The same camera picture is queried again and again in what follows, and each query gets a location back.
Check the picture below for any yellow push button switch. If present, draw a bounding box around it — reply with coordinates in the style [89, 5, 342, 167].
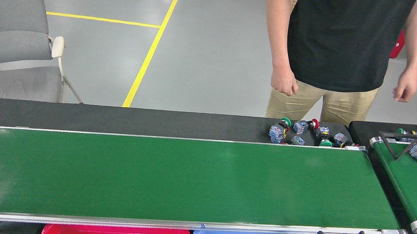
[332, 132, 350, 149]

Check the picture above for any long green conveyor belt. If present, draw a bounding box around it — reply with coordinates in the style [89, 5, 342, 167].
[0, 92, 417, 234]

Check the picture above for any person's left hand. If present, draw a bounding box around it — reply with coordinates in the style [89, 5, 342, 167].
[391, 67, 417, 104]

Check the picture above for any person's right hand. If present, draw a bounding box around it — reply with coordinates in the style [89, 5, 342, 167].
[269, 63, 302, 98]

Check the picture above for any black guide bar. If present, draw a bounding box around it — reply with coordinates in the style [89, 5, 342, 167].
[375, 131, 403, 161]

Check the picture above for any long black felt cover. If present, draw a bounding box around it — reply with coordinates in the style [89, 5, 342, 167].
[0, 73, 356, 178]

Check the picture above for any grey office chair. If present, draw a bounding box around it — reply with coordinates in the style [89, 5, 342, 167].
[0, 0, 98, 113]

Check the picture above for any red fire extinguisher box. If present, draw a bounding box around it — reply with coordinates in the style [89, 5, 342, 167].
[389, 28, 407, 60]

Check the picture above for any person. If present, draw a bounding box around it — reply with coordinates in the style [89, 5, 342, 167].
[249, 0, 417, 140]

